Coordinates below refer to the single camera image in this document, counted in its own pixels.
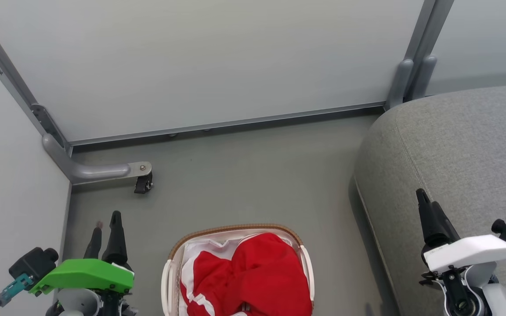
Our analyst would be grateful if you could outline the white laundry basket brown rim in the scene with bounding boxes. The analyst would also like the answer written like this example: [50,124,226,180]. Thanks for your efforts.
[161,223,315,316]

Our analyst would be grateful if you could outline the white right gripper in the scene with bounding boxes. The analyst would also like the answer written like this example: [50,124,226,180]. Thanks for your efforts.
[416,188,506,273]

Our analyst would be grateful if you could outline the teal cable connector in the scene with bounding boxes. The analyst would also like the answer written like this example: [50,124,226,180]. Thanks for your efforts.
[0,274,35,308]

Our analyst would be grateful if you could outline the black caster wheel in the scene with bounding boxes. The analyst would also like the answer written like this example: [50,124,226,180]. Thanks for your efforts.
[134,172,154,194]

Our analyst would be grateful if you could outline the red white garment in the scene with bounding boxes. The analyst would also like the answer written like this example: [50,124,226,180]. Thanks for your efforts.
[179,232,313,316]

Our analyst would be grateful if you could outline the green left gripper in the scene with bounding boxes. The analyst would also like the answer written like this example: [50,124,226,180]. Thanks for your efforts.
[29,211,135,296]

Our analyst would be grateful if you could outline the grey fabric sofa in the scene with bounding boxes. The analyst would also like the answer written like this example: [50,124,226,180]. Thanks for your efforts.
[352,83,506,316]

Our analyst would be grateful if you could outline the grey partition support foot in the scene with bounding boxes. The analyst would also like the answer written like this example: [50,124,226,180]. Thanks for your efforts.
[42,133,153,185]

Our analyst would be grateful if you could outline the grey partition post brackets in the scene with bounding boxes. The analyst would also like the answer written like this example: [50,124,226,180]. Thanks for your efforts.
[385,0,455,111]

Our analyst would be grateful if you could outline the grey metal partition frame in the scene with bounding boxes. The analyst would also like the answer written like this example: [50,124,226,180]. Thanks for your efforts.
[0,13,386,155]

